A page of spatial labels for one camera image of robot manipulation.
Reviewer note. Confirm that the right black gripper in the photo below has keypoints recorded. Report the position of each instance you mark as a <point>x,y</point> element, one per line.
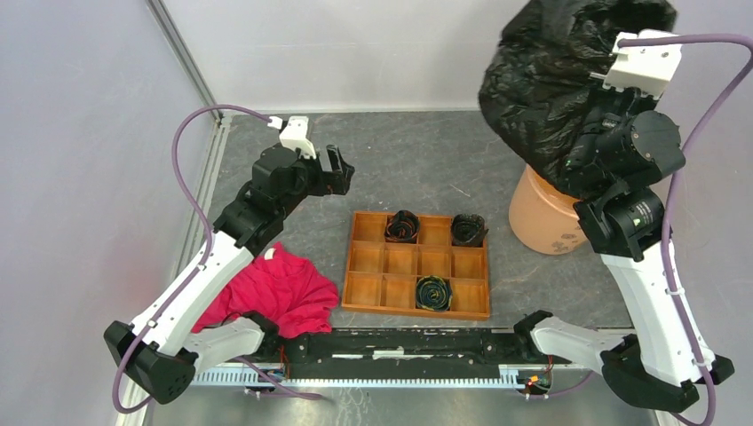
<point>642,102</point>

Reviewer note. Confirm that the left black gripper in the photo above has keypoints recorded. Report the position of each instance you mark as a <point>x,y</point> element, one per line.
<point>335,182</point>

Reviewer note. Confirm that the black trash bag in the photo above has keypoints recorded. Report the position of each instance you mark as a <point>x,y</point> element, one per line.
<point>535,92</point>

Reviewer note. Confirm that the orange trash bin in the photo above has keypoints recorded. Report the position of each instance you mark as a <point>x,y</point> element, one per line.
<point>542,218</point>

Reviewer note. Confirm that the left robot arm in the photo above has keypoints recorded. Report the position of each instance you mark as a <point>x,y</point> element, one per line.
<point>158,350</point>

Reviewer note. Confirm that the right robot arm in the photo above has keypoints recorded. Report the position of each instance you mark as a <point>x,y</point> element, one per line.
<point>660,365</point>

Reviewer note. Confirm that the rolled black bag, top middle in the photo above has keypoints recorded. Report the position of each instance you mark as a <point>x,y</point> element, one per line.
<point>402,227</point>

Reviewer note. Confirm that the rolled black bag, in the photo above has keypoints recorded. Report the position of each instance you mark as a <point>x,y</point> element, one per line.
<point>433,293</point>
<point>402,227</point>
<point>468,230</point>

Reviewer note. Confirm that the orange wooden divider tray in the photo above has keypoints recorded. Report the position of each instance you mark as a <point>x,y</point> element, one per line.
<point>380,276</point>

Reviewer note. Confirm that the red cloth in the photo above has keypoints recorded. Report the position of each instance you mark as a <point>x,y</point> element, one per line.
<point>285,288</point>

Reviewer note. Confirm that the rolled black bag, top right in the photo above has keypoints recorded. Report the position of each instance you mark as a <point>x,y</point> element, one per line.
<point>468,230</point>

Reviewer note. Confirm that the rolled black bag, bottom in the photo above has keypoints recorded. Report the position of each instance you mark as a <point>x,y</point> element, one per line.
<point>433,293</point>

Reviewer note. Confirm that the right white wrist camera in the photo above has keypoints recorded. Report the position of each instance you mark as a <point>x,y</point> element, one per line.
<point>635,65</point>

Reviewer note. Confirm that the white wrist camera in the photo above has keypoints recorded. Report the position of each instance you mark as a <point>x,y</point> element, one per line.
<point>294,135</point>
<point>635,65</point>

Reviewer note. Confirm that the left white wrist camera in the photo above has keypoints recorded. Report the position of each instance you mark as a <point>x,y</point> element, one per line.
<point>294,135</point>

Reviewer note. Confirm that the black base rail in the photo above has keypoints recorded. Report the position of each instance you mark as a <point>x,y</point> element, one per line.
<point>401,353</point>

